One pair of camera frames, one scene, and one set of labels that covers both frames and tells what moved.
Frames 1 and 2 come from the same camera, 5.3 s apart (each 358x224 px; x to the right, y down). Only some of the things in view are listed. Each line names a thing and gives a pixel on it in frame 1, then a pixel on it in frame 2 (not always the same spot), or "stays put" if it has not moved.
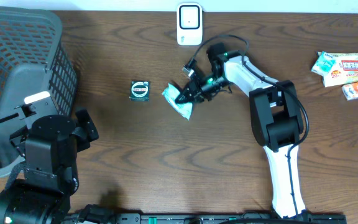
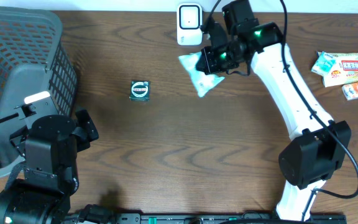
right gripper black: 195,91 → 206,64
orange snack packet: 355,90 stays put
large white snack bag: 352,67 stays put
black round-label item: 140,90 stays put
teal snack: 171,94 → 203,83
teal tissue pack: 323,63 stays put
